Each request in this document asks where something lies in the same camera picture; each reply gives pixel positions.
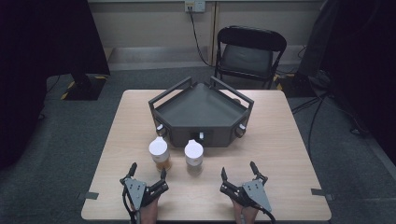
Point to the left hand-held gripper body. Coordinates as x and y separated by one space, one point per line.
135 189

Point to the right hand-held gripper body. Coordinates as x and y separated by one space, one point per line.
255 193

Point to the white-lidded jar with orange contents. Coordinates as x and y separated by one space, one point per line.
159 152

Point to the white-lidded jar with pale contents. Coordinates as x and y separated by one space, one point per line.
194 154

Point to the dark grey corner rack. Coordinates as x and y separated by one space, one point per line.
200 109

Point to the person's right hand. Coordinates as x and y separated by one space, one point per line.
246 214

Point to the person's left hand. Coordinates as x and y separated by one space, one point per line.
151 213

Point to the grey tape strip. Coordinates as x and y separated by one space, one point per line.
322 193
88 195

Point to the black stand base yellow stripes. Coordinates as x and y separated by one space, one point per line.
85 88
295 85

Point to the black folding chair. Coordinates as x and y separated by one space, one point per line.
247 56

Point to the black curtain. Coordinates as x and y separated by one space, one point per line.
40 62
364 62

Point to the grey hanging cloth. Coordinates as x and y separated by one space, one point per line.
314 40

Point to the white wall socket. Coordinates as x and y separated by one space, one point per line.
195 5

